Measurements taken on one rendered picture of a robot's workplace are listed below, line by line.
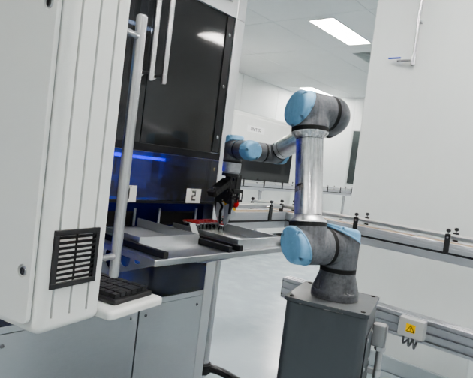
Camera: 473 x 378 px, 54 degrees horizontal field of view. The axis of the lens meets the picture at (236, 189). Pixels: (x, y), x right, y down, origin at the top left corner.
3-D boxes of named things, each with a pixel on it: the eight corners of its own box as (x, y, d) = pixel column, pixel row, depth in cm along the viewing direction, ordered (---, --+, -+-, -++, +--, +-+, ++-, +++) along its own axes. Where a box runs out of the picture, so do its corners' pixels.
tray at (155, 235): (78, 228, 164) (79, 218, 164) (137, 226, 184) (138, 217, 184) (138, 248, 142) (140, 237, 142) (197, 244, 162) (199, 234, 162)
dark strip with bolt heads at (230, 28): (205, 200, 201) (227, 16, 197) (212, 201, 205) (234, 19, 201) (207, 201, 201) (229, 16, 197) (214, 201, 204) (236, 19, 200)
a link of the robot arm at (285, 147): (364, 96, 152) (278, 145, 192) (339, 89, 146) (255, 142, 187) (369, 128, 149) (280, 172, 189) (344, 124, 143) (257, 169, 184)
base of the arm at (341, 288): (361, 296, 153) (365, 267, 153) (353, 307, 140) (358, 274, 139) (317, 286, 159) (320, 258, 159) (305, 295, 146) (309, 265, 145)
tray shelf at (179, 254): (64, 234, 160) (65, 229, 160) (205, 228, 214) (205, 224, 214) (155, 266, 130) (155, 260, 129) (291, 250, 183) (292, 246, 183)
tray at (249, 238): (172, 231, 183) (173, 222, 183) (216, 229, 203) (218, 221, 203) (237, 249, 161) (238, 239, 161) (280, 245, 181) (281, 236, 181)
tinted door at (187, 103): (139, 142, 171) (157, -20, 168) (217, 153, 204) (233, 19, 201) (140, 142, 171) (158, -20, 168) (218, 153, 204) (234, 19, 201)
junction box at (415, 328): (396, 334, 224) (399, 316, 223) (400, 331, 228) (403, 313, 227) (422, 342, 216) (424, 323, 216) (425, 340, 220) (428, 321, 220)
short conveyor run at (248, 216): (204, 232, 216) (208, 199, 215) (182, 226, 226) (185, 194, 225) (286, 228, 268) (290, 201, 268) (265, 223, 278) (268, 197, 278)
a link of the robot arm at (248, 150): (271, 142, 177) (256, 142, 186) (246, 139, 171) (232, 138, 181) (269, 163, 177) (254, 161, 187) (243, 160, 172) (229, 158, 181)
